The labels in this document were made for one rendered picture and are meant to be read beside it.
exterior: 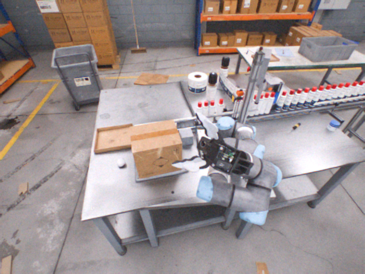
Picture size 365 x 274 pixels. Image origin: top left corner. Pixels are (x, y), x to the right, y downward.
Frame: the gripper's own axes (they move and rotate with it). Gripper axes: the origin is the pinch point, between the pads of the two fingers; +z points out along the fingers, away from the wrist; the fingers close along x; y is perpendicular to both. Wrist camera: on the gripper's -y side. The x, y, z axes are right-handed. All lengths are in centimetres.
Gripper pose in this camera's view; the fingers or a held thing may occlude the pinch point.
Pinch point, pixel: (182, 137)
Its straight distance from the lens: 50.6
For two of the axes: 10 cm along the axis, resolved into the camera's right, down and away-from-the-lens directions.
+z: -8.3, -3.5, -4.3
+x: -4.2, 9.0, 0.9
